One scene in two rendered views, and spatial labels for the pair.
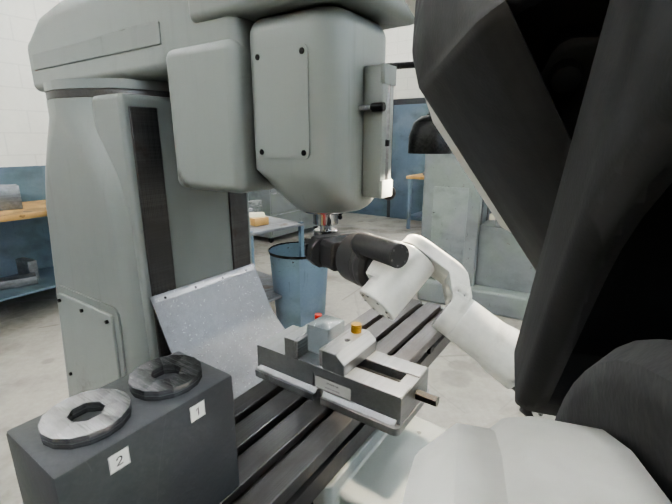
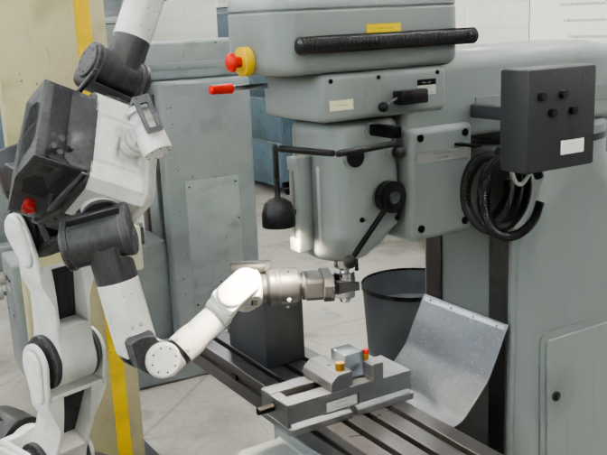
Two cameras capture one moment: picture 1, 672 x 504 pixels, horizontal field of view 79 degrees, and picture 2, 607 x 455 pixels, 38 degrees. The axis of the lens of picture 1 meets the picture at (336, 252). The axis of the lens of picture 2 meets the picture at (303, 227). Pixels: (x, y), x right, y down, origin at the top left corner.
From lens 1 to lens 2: 236 cm
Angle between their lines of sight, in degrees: 109
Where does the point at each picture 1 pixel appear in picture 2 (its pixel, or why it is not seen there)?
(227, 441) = (261, 335)
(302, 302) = not seen: outside the picture
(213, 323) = (441, 345)
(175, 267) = (443, 282)
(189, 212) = (457, 241)
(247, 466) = (279, 371)
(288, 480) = (258, 379)
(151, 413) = not seen: hidden behind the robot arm
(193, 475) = (252, 333)
